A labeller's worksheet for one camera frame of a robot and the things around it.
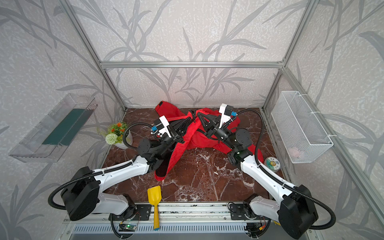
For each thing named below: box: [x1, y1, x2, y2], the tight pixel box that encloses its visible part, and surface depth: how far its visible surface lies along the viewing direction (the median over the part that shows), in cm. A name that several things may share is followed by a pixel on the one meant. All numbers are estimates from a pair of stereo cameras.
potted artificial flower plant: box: [105, 122, 133, 149], surface depth 88 cm
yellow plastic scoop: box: [147, 185, 162, 231], surface depth 79 cm
